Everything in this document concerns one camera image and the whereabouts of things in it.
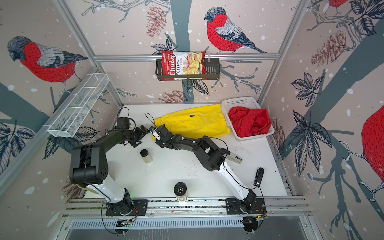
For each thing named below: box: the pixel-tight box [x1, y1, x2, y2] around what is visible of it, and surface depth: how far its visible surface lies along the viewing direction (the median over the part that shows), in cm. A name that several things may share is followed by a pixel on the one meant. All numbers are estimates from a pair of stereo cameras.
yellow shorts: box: [151, 104, 231, 141], surface depth 109 cm
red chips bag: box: [161, 50, 208, 81], surface depth 90 cm
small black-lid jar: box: [140, 148, 153, 164], surface depth 85 cm
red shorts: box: [228, 106, 272, 138], surface depth 97 cm
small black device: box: [253, 167, 265, 188], surface depth 83 cm
